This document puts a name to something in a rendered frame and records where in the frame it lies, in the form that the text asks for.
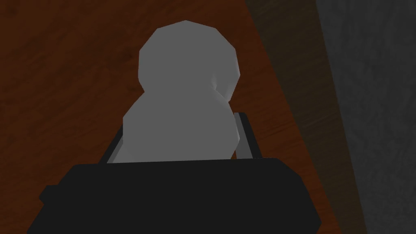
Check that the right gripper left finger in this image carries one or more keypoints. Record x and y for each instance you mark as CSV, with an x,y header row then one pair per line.
x,y
112,150

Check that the grey door knob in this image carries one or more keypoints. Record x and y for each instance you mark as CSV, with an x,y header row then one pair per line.
x,y
182,91

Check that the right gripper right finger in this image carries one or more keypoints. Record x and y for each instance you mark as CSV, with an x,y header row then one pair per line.
x,y
247,136

